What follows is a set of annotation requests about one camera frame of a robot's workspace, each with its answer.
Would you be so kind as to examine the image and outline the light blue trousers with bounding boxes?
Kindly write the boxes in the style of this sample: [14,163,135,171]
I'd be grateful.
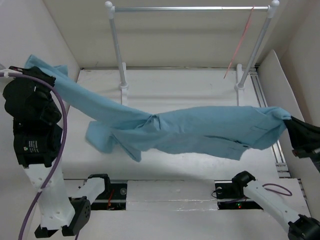
[24,55,291,162]

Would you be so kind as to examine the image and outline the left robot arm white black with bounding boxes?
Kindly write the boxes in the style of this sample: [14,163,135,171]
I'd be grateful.
[0,66,112,239]

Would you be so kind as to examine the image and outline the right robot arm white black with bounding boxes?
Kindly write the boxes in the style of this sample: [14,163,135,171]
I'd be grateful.
[231,116,320,240]

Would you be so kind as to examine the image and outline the aluminium rail right side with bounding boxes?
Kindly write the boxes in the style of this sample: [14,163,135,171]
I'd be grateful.
[249,67,291,179]

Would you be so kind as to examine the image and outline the white clothes rack with rail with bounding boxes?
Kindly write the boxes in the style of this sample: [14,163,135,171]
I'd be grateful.
[104,0,280,106]

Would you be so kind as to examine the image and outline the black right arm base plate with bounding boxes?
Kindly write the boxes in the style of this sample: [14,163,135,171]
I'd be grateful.
[211,180,263,210]

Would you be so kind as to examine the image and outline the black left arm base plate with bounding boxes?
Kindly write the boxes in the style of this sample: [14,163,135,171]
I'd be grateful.
[91,181,128,211]

